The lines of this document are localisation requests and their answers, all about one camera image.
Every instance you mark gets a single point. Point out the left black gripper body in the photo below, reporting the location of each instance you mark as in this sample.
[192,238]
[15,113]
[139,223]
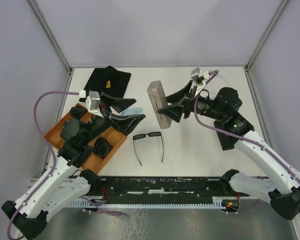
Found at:
[99,125]

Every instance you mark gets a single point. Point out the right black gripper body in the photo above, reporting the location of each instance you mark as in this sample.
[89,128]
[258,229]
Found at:
[189,103]

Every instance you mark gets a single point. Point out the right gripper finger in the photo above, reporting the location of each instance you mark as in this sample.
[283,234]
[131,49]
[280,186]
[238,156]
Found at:
[182,96]
[174,111]

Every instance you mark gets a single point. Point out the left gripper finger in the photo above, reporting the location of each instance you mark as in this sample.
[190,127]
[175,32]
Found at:
[125,124]
[117,103]

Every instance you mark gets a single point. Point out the grey glasses case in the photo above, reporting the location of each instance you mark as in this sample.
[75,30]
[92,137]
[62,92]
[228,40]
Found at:
[158,100]

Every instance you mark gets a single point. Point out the black sunglasses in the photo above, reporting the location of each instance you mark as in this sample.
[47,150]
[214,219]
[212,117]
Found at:
[151,141]

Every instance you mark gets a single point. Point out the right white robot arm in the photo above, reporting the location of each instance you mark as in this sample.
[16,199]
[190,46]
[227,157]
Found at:
[282,188]

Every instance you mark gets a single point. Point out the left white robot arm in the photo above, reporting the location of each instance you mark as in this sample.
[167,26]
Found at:
[67,178]

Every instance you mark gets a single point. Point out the crumpled blue cloth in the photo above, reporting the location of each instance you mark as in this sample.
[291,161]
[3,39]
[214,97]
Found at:
[132,111]

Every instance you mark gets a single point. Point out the orange divided tray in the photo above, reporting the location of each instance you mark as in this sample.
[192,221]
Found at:
[73,139]

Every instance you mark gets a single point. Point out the black round item in tray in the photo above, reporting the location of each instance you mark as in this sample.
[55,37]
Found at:
[102,147]

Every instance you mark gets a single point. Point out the black folded cloth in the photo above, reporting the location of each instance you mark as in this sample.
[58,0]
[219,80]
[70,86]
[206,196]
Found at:
[108,80]

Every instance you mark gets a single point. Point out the black item in tray rear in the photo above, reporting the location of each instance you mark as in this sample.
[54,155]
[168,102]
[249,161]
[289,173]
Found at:
[77,112]

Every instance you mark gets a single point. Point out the black rectangular case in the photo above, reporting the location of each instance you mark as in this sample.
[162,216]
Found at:
[227,142]

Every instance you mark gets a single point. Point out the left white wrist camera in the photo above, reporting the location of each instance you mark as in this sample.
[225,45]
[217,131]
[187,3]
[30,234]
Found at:
[92,101]

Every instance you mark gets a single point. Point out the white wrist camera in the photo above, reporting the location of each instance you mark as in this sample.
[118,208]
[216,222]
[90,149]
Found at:
[92,101]
[200,77]

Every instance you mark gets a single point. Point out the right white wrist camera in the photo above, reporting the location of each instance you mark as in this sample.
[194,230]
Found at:
[200,77]

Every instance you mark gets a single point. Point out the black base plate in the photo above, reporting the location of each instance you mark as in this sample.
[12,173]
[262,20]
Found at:
[130,186]

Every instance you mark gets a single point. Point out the white slotted cable duct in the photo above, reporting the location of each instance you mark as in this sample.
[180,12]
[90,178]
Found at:
[166,202]

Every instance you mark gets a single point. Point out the right aluminium frame post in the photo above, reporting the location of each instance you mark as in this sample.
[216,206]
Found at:
[267,33]

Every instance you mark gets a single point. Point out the aluminium frame post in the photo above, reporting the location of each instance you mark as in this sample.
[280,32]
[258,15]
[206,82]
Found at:
[38,14]
[267,33]

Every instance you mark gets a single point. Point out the left aluminium frame post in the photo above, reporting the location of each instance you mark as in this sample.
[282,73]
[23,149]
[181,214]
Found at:
[38,14]

